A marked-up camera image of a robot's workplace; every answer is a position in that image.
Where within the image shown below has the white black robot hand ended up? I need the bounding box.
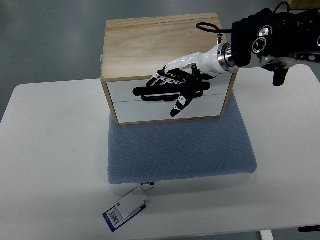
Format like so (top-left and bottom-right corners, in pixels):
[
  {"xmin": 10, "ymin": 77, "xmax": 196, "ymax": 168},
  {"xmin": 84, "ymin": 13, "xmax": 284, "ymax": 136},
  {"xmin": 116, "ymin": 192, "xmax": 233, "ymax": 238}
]
[{"xmin": 146, "ymin": 43, "xmax": 237, "ymax": 117}]

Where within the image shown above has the black drawer handle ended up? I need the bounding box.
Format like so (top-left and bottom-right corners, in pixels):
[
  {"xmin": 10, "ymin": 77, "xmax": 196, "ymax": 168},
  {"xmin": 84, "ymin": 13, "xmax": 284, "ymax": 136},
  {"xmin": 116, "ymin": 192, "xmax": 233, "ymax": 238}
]
[{"xmin": 132, "ymin": 81, "xmax": 211, "ymax": 103}]

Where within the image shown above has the white drawer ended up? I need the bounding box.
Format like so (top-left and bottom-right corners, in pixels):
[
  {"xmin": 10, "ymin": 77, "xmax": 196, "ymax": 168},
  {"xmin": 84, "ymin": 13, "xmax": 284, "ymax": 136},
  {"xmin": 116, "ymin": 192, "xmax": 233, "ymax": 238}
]
[
  {"xmin": 113, "ymin": 94, "xmax": 226, "ymax": 124},
  {"xmin": 106, "ymin": 73, "xmax": 233, "ymax": 103}
]

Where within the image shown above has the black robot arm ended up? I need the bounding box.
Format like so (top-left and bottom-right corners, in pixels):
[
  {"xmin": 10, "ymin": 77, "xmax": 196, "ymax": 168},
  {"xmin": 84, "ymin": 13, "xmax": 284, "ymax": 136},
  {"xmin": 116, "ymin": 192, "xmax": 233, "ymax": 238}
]
[{"xmin": 222, "ymin": 8, "xmax": 320, "ymax": 87}]

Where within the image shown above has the wooden drawer cabinet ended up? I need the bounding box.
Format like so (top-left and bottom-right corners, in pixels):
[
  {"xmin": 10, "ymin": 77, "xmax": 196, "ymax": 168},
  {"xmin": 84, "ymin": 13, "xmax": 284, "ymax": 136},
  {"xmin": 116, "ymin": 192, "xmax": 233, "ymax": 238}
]
[{"xmin": 100, "ymin": 13, "xmax": 236, "ymax": 126}]

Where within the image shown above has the blue grey cushion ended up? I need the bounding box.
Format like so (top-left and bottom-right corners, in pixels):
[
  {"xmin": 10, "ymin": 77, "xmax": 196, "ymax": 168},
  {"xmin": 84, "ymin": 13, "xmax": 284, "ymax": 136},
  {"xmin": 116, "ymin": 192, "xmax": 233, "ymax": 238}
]
[{"xmin": 107, "ymin": 95, "xmax": 258, "ymax": 185}]

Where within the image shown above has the cardboard box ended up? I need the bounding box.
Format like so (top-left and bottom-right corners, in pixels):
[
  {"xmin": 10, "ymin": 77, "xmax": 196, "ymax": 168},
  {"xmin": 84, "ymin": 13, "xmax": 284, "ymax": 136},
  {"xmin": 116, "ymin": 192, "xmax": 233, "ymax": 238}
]
[{"xmin": 287, "ymin": 0, "xmax": 320, "ymax": 10}]

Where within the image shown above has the white blue product tag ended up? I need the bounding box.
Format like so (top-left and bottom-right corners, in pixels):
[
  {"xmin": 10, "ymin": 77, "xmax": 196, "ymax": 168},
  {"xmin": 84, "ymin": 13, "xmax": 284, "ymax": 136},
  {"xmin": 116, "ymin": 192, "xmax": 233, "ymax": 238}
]
[{"xmin": 102, "ymin": 186, "xmax": 149, "ymax": 233}]

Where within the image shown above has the white table leg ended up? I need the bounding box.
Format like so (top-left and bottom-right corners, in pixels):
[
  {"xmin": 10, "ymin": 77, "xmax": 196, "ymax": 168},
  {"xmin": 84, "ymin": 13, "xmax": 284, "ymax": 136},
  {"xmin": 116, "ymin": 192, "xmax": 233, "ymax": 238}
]
[{"xmin": 259, "ymin": 230, "xmax": 274, "ymax": 240}]

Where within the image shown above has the black table control panel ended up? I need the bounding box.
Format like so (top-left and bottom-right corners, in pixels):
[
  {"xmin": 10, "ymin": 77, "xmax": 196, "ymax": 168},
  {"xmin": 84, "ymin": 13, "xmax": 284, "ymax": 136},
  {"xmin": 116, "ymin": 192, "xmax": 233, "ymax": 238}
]
[{"xmin": 298, "ymin": 225, "xmax": 320, "ymax": 233}]

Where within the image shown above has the black cable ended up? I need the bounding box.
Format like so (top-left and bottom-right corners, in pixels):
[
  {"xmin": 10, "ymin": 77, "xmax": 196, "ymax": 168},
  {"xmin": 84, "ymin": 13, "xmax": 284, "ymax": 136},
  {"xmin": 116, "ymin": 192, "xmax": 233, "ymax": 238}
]
[{"xmin": 195, "ymin": 1, "xmax": 291, "ymax": 35}]

